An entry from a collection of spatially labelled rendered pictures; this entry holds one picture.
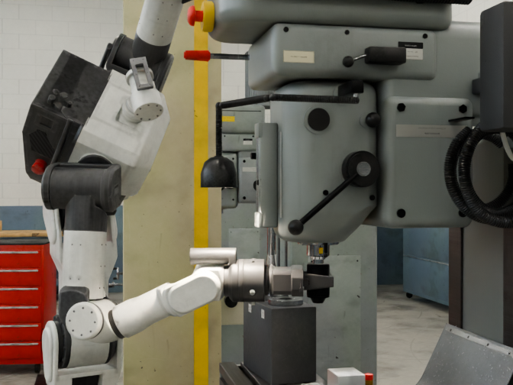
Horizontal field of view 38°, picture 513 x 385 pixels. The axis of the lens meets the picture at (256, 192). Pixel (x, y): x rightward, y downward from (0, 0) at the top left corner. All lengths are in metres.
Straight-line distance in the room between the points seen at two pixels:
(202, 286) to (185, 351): 1.80
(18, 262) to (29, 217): 4.53
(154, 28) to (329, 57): 0.54
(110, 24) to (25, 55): 1.22
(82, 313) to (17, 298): 4.45
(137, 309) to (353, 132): 0.57
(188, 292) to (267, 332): 0.41
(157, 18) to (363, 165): 0.66
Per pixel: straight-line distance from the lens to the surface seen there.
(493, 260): 1.65
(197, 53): 1.60
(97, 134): 1.69
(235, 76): 10.78
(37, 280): 5.98
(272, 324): 1.84
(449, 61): 1.55
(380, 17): 1.48
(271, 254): 1.98
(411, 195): 1.48
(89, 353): 2.04
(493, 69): 1.32
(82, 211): 1.60
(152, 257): 3.21
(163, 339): 3.27
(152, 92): 1.67
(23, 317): 6.04
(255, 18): 1.42
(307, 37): 1.44
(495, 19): 1.33
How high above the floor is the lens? 1.42
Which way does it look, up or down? level
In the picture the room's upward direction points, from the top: straight up
